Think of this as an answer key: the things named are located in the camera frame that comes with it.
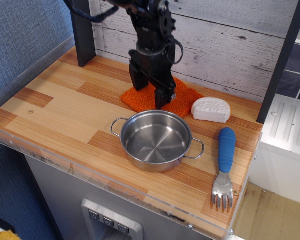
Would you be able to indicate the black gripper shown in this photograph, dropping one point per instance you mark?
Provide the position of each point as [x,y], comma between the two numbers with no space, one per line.
[154,67]

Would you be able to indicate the orange knitted napkin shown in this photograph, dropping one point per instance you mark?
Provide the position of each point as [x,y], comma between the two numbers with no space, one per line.
[144,99]

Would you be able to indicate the stainless steel pot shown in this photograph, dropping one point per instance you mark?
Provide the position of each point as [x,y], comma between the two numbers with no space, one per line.
[157,140]

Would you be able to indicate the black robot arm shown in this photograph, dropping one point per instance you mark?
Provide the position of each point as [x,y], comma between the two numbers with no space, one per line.
[152,21]

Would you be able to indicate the white toy cheese wedge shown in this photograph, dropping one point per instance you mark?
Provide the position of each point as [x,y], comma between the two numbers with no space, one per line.
[211,109]

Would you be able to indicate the silver dispenser button panel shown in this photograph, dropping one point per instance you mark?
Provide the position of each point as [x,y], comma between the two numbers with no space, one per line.
[106,224]

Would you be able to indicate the white toy sink counter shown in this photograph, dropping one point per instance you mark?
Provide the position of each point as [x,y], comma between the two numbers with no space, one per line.
[276,164]

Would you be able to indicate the dark grey left post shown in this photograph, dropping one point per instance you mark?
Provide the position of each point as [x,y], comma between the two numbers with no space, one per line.
[84,39]

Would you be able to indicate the dark grey post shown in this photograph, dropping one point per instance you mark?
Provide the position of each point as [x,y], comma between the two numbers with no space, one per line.
[84,39]
[285,53]

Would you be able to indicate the blue handled fork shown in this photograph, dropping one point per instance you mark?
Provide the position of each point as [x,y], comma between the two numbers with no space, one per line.
[222,190]

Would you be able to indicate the dark grey right post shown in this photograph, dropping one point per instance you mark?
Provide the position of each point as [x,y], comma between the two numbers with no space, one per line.
[285,53]

